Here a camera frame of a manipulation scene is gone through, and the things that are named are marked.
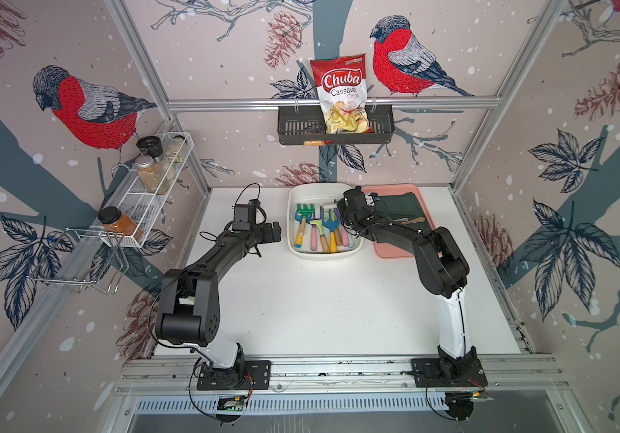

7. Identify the white wire spice shelf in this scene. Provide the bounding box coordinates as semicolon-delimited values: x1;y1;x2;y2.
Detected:
107;132;193;255

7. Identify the small circuit board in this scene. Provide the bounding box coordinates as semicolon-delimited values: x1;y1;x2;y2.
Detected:
216;395;248;412

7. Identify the wire hook rack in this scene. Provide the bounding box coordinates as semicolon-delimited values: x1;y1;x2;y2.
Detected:
26;226;130;295

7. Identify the black wall basket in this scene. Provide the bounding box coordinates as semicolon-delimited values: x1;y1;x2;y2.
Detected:
278;105;396;145

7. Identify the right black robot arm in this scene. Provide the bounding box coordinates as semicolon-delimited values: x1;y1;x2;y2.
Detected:
336;187;479;387

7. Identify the purple fork pink handle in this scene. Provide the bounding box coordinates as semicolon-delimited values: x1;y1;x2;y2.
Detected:
310;220;318;252

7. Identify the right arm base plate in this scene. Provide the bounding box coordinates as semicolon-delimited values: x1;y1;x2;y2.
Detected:
411;357;489;388

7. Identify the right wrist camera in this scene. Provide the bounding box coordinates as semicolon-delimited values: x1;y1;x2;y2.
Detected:
365;192;381;207

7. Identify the orange spice jar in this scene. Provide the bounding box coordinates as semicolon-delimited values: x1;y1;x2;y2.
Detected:
97;206;143;240

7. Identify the dark green small rake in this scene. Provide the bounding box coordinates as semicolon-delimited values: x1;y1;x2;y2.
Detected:
295;203;315;249

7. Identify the black lid spice jar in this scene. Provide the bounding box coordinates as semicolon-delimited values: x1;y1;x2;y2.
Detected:
136;135;165;163

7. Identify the Chuba cassava chips bag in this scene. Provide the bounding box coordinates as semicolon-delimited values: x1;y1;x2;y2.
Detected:
310;54;370;134

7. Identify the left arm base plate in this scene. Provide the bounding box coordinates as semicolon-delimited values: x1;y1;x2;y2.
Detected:
195;361;271;391

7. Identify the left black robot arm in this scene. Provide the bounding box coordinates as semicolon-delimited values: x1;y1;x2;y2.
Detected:
154;222;281;375

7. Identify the pale spice jar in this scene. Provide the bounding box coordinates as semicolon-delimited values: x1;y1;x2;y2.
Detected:
166;135;187;164

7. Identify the pink tray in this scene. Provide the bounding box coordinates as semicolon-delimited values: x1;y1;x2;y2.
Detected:
359;183;436;260

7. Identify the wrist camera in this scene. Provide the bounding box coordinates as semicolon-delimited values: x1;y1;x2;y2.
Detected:
365;192;381;207
232;198;267;232

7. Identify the light green rake wooden handle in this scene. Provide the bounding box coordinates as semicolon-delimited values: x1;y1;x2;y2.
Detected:
310;218;330;254

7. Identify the beige spice jar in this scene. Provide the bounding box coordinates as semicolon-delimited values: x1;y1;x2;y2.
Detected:
134;155;169;195

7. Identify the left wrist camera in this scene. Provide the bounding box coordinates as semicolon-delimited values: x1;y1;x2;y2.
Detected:
232;198;267;232

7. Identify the aluminium front rail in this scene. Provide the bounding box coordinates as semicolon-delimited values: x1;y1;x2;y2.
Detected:
115;354;570;396

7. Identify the iridescent knife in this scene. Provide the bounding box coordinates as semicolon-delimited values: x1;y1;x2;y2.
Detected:
394;216;427;225

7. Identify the blue fork yellow handle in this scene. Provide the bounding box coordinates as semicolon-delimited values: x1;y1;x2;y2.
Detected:
323;206;339;254
320;206;330;222

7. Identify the dark green cloth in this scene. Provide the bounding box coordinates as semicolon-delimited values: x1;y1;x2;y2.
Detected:
376;193;432;229

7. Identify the white storage box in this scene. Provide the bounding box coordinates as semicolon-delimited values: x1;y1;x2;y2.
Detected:
288;183;362;260

